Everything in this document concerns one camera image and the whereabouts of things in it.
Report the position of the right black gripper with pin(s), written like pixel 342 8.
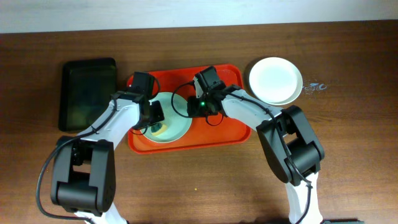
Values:
pixel 193 111

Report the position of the red plastic serving tray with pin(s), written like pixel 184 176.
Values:
pixel 221 130

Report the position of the black plastic tray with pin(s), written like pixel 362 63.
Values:
pixel 85 92

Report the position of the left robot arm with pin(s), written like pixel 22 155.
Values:
pixel 84 176

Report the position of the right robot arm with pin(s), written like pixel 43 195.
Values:
pixel 292 149

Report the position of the white round plate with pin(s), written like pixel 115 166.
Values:
pixel 286 101

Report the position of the green and yellow sponge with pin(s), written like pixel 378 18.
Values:
pixel 158 129

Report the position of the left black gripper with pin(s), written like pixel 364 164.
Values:
pixel 156 115

